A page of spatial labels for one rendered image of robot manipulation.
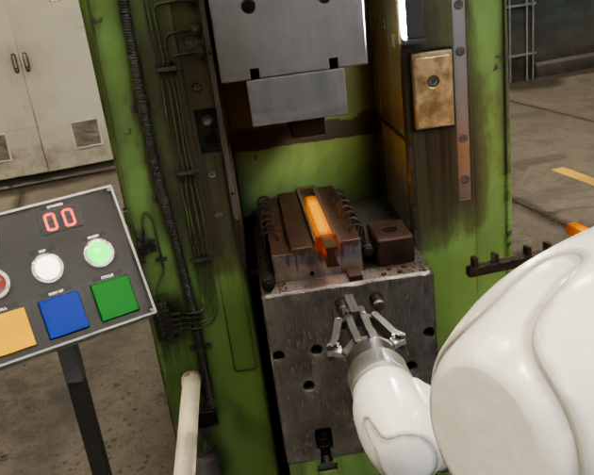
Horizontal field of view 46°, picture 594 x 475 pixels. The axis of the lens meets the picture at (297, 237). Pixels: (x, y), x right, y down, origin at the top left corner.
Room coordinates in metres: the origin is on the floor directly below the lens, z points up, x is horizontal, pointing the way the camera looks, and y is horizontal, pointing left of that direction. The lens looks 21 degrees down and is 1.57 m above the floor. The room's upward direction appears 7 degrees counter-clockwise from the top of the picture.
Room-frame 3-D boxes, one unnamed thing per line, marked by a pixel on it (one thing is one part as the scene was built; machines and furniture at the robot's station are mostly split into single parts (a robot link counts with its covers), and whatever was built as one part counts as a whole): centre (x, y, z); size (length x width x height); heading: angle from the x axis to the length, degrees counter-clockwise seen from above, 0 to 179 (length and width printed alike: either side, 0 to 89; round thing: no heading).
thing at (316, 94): (1.65, -0.03, 1.32); 0.42 x 0.20 x 0.10; 3
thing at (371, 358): (0.87, -0.09, 1.00); 0.09 x 0.06 x 0.09; 93
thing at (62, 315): (1.21, 0.46, 1.01); 0.07 x 0.05 x 0.07; 118
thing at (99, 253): (1.30, 0.39, 1.09); 0.05 x 0.03 x 0.04; 93
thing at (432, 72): (1.59, -0.35, 1.27); 0.09 x 0.02 x 0.17; 93
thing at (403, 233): (1.51, -0.21, 0.95); 0.12 x 0.08 x 0.06; 3
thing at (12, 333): (1.17, 0.55, 1.01); 0.07 x 0.05 x 0.07; 118
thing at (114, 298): (1.26, 0.37, 1.01); 0.07 x 0.05 x 0.07; 118
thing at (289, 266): (1.65, -0.03, 0.96); 0.42 x 0.20 x 0.09; 3
